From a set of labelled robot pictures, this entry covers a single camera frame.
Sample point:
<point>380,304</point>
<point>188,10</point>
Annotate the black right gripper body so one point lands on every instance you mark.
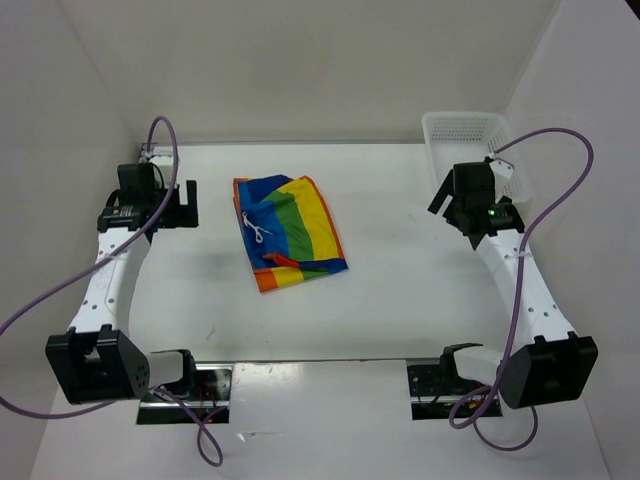
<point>451,212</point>

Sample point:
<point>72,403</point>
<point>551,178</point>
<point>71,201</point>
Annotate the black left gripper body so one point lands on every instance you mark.
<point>169,214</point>

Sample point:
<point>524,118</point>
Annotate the rainbow striped shorts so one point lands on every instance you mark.
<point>287,230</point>

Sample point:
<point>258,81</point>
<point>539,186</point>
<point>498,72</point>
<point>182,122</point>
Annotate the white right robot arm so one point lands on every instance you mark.
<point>547,361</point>

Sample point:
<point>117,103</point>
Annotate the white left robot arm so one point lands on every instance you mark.
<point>95,360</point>

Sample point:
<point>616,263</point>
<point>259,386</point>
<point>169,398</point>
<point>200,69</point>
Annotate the white plastic basket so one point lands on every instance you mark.
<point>457,137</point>

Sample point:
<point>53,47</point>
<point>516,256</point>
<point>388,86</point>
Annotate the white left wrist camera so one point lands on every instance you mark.
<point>164,160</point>

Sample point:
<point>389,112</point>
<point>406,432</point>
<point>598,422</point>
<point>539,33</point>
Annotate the aluminium table edge rail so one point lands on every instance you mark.
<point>146,152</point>

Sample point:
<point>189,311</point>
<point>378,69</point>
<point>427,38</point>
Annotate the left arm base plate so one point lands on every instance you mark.
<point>208,399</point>

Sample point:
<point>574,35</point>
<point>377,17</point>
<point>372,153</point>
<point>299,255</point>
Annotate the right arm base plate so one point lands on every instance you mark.
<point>431,396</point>

